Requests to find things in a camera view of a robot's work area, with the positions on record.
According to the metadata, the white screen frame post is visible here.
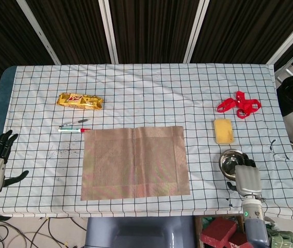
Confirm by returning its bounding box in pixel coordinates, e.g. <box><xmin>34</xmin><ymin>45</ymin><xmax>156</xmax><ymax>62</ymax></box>
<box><xmin>16</xmin><ymin>0</ymin><xmax>61</xmax><ymax>65</ymax></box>
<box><xmin>99</xmin><ymin>0</ymin><xmax>119</xmax><ymax>64</ymax></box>
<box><xmin>184</xmin><ymin>0</ymin><xmax>210</xmax><ymax>63</ymax></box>
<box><xmin>266</xmin><ymin>11</ymin><xmax>293</xmax><ymax>65</ymax></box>

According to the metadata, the metal bowl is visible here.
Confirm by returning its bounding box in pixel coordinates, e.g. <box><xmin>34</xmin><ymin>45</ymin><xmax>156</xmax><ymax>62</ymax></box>
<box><xmin>218</xmin><ymin>149</ymin><xmax>247</xmax><ymax>179</ymax></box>

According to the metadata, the black floor cable bundle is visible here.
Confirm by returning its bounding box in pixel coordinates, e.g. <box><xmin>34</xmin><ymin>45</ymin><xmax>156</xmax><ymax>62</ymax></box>
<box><xmin>0</xmin><ymin>214</ymin><xmax>88</xmax><ymax>248</ymax></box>

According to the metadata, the red capped white marker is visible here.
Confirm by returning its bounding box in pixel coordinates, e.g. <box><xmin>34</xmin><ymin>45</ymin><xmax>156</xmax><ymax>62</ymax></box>
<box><xmin>58</xmin><ymin>127</ymin><xmax>90</xmax><ymax>133</ymax></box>

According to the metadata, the checkered white tablecloth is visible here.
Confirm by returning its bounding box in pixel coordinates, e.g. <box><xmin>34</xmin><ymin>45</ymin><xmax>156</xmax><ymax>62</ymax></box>
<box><xmin>0</xmin><ymin>63</ymin><xmax>293</xmax><ymax>219</ymax></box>

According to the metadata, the gold snack packet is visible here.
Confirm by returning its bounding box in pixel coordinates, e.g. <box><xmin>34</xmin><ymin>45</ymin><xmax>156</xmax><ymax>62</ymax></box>
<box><xmin>56</xmin><ymin>92</ymin><xmax>104</xmax><ymax>111</ymax></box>

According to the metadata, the dark slatted screen panel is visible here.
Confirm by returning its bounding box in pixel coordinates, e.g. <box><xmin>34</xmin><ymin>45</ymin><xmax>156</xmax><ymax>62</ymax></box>
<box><xmin>25</xmin><ymin>0</ymin><xmax>111</xmax><ymax>65</ymax></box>
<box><xmin>109</xmin><ymin>0</ymin><xmax>201</xmax><ymax>64</ymax></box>
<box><xmin>190</xmin><ymin>0</ymin><xmax>293</xmax><ymax>64</ymax></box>
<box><xmin>0</xmin><ymin>0</ymin><xmax>56</xmax><ymax>90</ymax></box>

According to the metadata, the brown woven placemat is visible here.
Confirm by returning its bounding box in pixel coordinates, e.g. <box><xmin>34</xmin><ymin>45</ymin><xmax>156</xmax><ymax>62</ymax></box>
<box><xmin>80</xmin><ymin>126</ymin><xmax>190</xmax><ymax>201</ymax></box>

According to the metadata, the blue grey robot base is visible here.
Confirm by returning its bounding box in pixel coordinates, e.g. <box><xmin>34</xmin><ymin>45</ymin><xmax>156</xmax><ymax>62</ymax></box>
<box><xmin>85</xmin><ymin>215</ymin><xmax>197</xmax><ymax>248</ymax></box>

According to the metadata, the small red box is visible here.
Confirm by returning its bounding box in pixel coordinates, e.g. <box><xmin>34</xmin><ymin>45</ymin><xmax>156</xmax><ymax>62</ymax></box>
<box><xmin>227</xmin><ymin>231</ymin><xmax>249</xmax><ymax>248</ymax></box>

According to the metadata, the yellow sponge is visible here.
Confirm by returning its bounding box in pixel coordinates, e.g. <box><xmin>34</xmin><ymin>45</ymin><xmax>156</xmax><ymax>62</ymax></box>
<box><xmin>213</xmin><ymin>118</ymin><xmax>235</xmax><ymax>144</ymax></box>

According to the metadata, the red ribbon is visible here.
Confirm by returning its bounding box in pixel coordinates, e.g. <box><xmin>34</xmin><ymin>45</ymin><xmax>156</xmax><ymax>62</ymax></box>
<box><xmin>217</xmin><ymin>90</ymin><xmax>263</xmax><ymax>119</ymax></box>

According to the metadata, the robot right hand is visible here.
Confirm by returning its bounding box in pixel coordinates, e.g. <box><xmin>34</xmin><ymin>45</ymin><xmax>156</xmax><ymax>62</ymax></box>
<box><xmin>226</xmin><ymin>153</ymin><xmax>263</xmax><ymax>198</ymax></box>

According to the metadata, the black pen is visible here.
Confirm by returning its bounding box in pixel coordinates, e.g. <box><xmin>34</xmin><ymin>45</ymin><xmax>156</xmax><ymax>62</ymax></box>
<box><xmin>59</xmin><ymin>118</ymin><xmax>89</xmax><ymax>128</ymax></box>

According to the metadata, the wooden crate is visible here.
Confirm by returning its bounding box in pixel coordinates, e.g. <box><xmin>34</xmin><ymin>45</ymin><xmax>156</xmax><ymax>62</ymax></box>
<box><xmin>194</xmin><ymin>213</ymin><xmax>255</xmax><ymax>248</ymax></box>

